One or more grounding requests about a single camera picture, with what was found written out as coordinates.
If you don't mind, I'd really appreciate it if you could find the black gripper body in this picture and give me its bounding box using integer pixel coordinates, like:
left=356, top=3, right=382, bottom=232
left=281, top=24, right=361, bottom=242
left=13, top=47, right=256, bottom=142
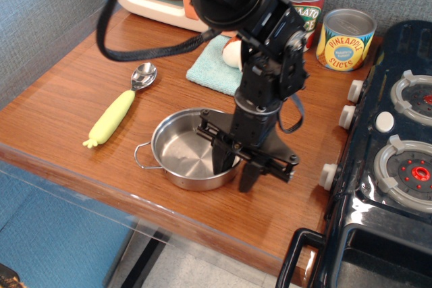
left=197, top=100, right=300, bottom=182

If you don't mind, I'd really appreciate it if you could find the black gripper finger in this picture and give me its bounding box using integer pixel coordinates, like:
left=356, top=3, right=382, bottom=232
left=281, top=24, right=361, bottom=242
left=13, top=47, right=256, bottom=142
left=239, top=162, right=263, bottom=193
left=212, top=139, right=237, bottom=175

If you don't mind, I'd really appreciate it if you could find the small stainless steel pot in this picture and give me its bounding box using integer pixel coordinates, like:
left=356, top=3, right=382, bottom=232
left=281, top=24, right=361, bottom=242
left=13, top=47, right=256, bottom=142
left=134, top=107, right=242, bottom=192

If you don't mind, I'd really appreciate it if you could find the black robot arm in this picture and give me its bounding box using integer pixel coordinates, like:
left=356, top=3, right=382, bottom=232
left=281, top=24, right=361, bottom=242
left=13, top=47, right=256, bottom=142
left=190, top=0, right=308, bottom=192

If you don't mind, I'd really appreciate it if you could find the light blue folded cloth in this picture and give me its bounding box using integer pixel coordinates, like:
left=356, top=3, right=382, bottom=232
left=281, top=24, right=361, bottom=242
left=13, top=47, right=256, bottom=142
left=186, top=36, right=242, bottom=96

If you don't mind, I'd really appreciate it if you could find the white plush mushroom toy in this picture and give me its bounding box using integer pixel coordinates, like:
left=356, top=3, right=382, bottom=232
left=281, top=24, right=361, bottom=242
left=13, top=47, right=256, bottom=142
left=222, top=36, right=242, bottom=70

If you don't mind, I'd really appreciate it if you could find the pineapple slices can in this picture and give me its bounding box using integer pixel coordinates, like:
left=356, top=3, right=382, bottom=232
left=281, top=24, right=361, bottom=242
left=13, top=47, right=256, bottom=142
left=316, top=9, right=377, bottom=71

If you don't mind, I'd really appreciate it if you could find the dark toy stove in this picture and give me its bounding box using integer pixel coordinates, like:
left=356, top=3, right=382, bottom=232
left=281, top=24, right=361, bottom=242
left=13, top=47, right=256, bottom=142
left=277, top=20, right=431, bottom=287

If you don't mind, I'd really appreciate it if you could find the spoon with green handle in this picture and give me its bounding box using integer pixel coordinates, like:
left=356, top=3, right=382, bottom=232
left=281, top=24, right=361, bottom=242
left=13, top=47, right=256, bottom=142
left=82, top=62, right=157, bottom=148

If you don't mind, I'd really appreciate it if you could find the black braided cable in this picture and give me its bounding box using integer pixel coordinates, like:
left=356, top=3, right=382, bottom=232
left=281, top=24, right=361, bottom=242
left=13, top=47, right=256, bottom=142
left=96, top=0, right=304, bottom=134

